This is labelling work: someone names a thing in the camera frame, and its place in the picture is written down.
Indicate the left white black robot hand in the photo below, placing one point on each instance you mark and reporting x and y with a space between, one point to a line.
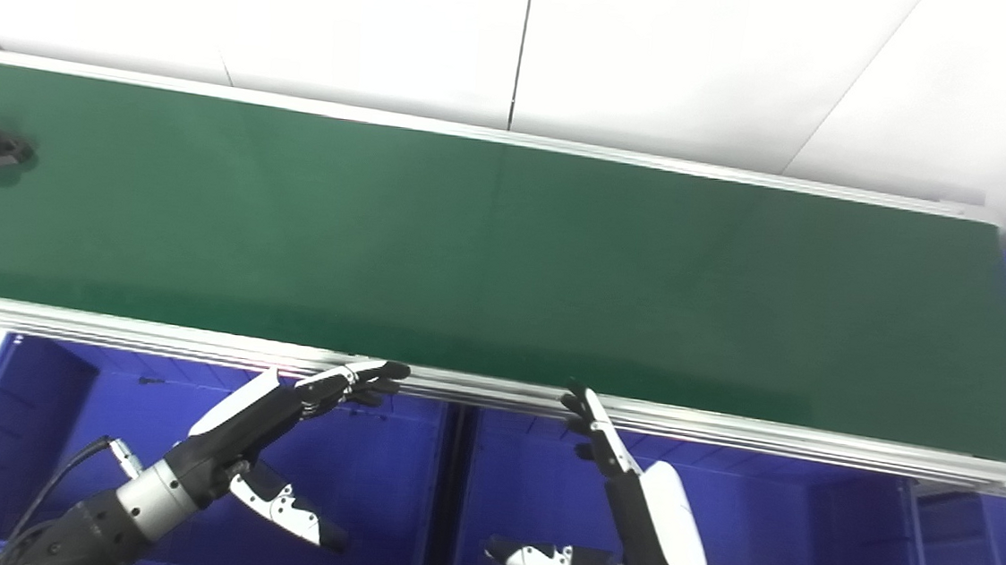
232 414

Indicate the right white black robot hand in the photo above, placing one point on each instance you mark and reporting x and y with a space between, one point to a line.
668 529

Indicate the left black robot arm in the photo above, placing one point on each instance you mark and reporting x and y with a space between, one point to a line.
88 533

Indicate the green conveyor belt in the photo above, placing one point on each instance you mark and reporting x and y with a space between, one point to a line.
505 256

